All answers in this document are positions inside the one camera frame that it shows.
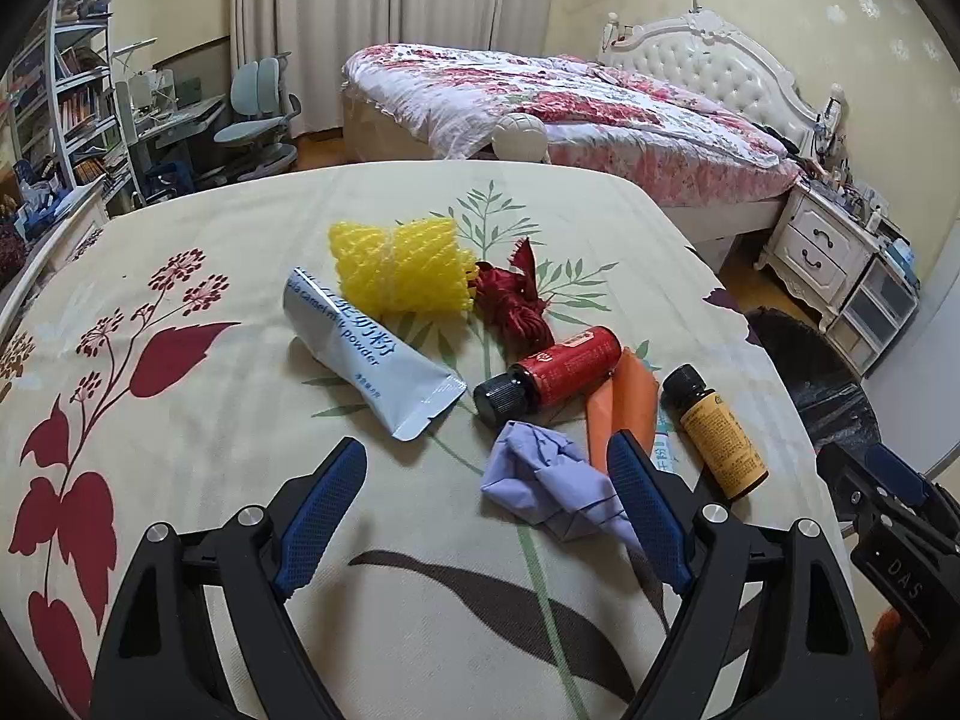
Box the white bookshelf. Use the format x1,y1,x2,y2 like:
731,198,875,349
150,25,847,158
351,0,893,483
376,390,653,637
3,0,139,202

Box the orange paper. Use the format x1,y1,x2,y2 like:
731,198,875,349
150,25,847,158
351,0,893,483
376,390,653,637
586,349,659,475

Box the study desk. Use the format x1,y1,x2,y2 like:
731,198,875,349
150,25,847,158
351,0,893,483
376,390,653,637
114,80,226,200

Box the white round bedpost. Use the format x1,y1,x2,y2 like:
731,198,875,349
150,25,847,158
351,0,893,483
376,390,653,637
491,112,548,163

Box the yellow foam net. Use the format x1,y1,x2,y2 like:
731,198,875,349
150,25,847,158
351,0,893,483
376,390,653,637
329,216,478,317

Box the blue-grey desk chair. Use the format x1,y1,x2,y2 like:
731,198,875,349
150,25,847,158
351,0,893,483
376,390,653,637
213,52,302,184

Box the plastic drawer unit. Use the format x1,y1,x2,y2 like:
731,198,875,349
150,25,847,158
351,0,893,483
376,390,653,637
827,252,919,379

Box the black trash bin with liner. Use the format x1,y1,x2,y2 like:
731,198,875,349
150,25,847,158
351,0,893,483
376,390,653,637
747,307,880,460

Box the white two-drawer nightstand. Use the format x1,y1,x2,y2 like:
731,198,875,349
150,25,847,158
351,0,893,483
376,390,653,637
754,181,878,332

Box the lavender paper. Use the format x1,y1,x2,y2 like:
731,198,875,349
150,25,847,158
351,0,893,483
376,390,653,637
480,421,643,556

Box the beige curtains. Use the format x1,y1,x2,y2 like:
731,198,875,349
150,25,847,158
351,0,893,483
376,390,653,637
231,0,550,137

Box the floral cream tablecloth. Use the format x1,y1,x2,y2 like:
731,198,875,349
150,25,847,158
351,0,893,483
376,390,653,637
2,163,843,718

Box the silver milk powder sachet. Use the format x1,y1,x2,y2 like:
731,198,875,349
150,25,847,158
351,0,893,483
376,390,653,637
281,266,467,442

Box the white tufted headboard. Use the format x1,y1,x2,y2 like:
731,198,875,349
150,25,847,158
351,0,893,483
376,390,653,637
599,8,846,160

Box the dark red ribbon bundle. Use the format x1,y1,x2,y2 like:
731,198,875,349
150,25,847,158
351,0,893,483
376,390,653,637
473,238,555,358

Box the teal white sachet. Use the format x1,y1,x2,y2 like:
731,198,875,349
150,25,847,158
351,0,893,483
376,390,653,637
651,411,675,473

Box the bed with floral quilt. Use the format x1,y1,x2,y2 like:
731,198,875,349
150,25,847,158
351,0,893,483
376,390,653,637
342,44,815,260

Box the yellow small bottle black cap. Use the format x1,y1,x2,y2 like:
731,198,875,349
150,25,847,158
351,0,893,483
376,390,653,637
662,364,768,502

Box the red small bottle black cap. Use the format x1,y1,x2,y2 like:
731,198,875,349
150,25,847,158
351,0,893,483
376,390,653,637
472,327,622,427

